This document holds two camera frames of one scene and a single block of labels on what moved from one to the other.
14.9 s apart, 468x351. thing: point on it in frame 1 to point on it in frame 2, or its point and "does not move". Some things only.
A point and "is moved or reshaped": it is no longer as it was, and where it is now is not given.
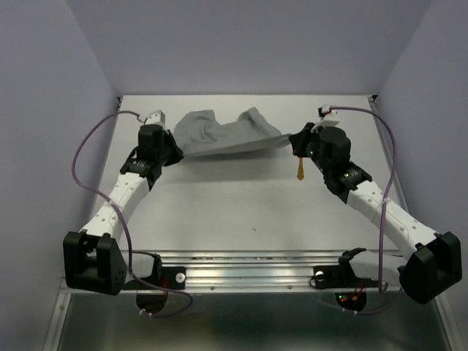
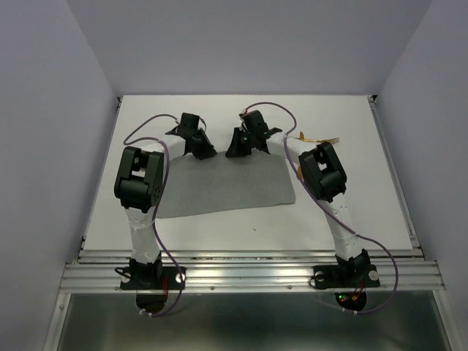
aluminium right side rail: (390, 152) does not move
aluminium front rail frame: (249, 272) does not move
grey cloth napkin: (200, 133) is moved or reshaped
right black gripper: (300, 140) to (234, 148)
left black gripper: (176, 151) to (208, 149)
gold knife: (300, 172) does not move
